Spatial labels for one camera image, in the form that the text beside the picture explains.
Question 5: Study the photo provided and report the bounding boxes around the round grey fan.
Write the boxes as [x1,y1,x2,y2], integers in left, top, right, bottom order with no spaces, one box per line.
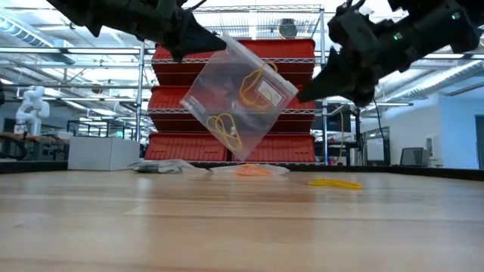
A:
[278,17,299,39]

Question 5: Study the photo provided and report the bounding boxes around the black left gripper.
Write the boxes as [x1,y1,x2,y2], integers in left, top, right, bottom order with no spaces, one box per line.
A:
[135,0,228,63]

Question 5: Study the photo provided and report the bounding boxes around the silver ventilation duct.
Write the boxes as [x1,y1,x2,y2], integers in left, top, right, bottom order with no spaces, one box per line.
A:
[377,59,484,105]
[0,17,76,65]

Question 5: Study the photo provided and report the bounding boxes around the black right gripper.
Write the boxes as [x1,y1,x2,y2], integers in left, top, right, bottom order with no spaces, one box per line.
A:
[296,7,420,109]

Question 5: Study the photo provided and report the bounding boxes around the white screen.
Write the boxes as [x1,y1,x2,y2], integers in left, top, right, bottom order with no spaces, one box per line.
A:
[365,128,387,164]

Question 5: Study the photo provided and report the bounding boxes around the black aluminium table frame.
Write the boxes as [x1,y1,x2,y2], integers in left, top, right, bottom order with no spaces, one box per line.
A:
[0,160,484,181]

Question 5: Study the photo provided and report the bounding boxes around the red plastic bin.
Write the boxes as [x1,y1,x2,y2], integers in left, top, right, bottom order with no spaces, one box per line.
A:
[147,85,231,132]
[233,85,317,134]
[231,132,317,163]
[234,39,316,86]
[144,132,231,162]
[153,40,234,87]

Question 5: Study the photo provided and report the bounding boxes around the wooden workbench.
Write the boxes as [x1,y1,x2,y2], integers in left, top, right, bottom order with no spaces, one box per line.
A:
[0,131,71,162]

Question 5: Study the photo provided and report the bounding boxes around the chrome wire shelving cart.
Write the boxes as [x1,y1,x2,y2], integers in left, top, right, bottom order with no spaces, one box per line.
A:
[135,3,330,167]

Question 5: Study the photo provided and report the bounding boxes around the yellow rubber band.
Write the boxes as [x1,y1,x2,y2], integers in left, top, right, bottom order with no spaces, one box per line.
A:
[308,178,363,190]
[239,61,280,111]
[206,112,244,153]

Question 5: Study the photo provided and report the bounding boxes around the black monitor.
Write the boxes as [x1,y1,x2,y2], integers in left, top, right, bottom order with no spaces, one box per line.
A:
[314,102,352,133]

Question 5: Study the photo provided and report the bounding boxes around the grey monitor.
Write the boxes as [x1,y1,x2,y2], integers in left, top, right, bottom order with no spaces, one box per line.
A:
[399,147,430,167]

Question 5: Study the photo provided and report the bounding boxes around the clear plastic zip bag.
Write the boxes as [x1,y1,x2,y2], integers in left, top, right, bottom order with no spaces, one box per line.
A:
[127,158,211,175]
[210,162,291,177]
[180,32,299,162]

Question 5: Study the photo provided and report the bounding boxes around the white wall device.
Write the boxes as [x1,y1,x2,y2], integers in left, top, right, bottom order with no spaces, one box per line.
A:
[426,134,444,167]

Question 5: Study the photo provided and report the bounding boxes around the white cardboard box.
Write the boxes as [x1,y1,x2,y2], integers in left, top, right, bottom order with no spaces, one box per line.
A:
[67,136,141,172]

